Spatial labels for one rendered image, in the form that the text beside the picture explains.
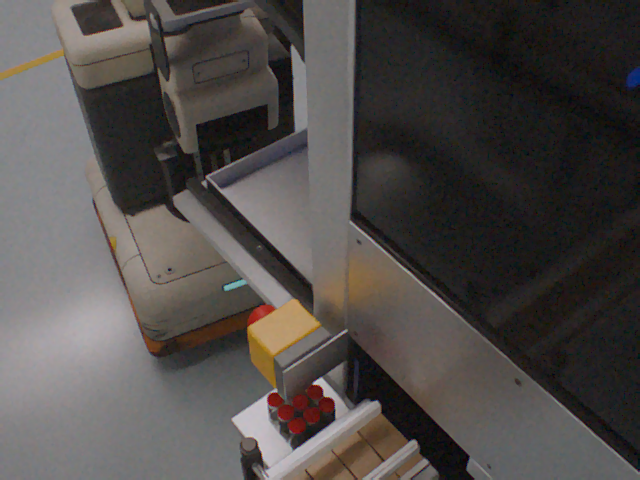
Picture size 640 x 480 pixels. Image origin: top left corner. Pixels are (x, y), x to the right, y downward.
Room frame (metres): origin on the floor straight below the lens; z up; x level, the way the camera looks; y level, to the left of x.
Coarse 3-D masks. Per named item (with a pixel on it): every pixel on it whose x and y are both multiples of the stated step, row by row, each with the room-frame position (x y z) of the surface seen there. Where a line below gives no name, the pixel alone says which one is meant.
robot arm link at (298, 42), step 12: (264, 0) 0.81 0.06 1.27; (276, 0) 0.80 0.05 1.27; (288, 0) 0.81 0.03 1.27; (300, 0) 0.81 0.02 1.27; (276, 12) 0.80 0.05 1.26; (288, 12) 0.80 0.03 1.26; (300, 12) 0.80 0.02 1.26; (276, 24) 0.83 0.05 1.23; (288, 24) 0.80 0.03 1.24; (300, 24) 0.80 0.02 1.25; (288, 36) 0.82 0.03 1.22; (300, 36) 0.79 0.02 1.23; (300, 48) 0.80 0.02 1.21
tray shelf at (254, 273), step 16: (192, 208) 0.86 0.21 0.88; (192, 224) 0.84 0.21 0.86; (208, 224) 0.82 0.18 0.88; (208, 240) 0.80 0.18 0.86; (224, 240) 0.79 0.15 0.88; (224, 256) 0.76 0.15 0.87; (240, 256) 0.75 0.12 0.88; (240, 272) 0.73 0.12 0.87; (256, 272) 0.72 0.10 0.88; (256, 288) 0.70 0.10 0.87; (272, 288) 0.69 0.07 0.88; (272, 304) 0.66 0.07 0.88
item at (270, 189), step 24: (288, 144) 0.99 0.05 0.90; (240, 168) 0.93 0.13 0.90; (264, 168) 0.95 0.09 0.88; (288, 168) 0.95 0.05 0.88; (216, 192) 0.87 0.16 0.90; (240, 192) 0.89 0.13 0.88; (264, 192) 0.89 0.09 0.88; (288, 192) 0.89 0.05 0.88; (240, 216) 0.81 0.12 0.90; (264, 216) 0.83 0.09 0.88; (288, 216) 0.83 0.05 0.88; (264, 240) 0.76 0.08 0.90; (288, 240) 0.78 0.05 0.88; (288, 264) 0.71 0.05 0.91; (312, 264) 0.73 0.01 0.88; (312, 288) 0.67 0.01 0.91
